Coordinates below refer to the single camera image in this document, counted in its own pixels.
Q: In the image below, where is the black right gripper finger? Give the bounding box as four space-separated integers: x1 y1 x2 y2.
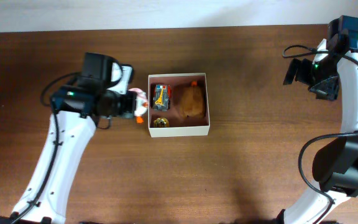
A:
283 58 300 85
308 76 339 101

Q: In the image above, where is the pink white duck toy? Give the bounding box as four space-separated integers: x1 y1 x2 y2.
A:
129 88 149 124

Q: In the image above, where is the yellow round wheel toy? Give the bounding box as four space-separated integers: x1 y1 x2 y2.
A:
153 118 170 128

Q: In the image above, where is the white box pink inside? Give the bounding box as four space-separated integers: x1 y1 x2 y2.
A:
147 73 210 138

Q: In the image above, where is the brown plush toy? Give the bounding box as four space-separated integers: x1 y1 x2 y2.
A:
175 81 206 119

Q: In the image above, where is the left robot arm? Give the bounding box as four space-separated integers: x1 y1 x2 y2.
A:
0 52 137 223

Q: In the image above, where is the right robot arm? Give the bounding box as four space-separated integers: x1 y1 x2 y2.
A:
275 16 358 223

